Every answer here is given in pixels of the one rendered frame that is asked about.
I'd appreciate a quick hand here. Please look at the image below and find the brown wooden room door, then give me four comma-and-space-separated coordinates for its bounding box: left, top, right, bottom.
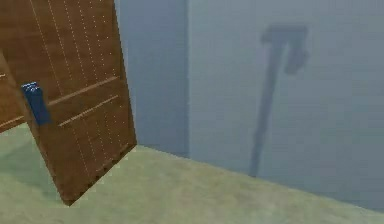
0, 0, 138, 207

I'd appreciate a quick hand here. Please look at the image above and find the dark blue door handle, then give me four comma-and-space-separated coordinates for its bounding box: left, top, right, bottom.
20, 81, 53, 127

